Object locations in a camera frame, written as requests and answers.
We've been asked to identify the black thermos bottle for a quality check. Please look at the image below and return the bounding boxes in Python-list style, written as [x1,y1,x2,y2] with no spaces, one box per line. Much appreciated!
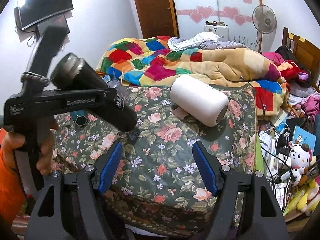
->
[50,53,137,132]

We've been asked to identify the dark green faceted cup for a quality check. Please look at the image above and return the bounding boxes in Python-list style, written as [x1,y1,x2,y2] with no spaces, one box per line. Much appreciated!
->
[70,110,88,127]

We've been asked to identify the white cylindrical cup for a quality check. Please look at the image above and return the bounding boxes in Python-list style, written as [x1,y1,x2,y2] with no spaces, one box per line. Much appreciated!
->
[170,74,229,127]

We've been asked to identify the left hand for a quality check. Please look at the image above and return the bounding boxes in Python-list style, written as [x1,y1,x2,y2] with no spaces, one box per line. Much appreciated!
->
[0,119,60,177]

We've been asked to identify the green floral tablecloth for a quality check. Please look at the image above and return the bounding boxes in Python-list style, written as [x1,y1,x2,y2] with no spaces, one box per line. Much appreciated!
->
[51,85,256,237]

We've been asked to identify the white cow plush toy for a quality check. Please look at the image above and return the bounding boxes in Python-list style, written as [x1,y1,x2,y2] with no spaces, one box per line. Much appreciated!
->
[289,141,316,186]

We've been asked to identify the blue booklet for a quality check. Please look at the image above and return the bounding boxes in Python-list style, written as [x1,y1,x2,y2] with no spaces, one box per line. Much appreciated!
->
[292,126,316,153]

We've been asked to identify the clear glass tumbler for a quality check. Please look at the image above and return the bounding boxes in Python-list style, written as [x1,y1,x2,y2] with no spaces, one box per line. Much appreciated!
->
[107,79,130,101]

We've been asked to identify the colourful patchwork blanket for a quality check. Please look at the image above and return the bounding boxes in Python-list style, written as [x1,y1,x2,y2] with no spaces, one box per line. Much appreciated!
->
[96,36,289,117]

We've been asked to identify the red plush toy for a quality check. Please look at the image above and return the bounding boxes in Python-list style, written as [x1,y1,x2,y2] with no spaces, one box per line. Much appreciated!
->
[277,60,309,82]

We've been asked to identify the white grey crumpled clothes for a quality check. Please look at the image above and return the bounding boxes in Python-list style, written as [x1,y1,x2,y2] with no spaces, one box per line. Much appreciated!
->
[168,32,247,51]

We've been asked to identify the white box appliance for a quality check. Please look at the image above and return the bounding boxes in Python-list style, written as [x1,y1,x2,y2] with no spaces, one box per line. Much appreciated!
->
[204,21,229,41]

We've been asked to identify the wooden bed headboard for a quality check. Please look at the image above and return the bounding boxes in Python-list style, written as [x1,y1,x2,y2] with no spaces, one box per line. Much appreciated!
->
[282,27,319,92]

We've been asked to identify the white standing fan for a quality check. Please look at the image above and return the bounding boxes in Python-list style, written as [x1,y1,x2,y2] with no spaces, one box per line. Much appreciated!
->
[252,4,277,52]

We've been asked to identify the brown wooden door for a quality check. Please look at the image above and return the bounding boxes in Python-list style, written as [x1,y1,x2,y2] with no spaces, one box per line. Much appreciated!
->
[135,0,178,38]

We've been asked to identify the frosted wardrobe sliding doors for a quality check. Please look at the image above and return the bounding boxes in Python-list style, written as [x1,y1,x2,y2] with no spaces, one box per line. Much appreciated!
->
[174,0,260,51]

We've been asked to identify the small black wall monitor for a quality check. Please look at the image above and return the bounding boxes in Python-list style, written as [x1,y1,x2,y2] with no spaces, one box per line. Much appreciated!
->
[35,14,70,41]

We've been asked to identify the wall-mounted black television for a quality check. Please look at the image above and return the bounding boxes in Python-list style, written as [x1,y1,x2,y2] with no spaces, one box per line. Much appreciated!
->
[17,0,73,30]

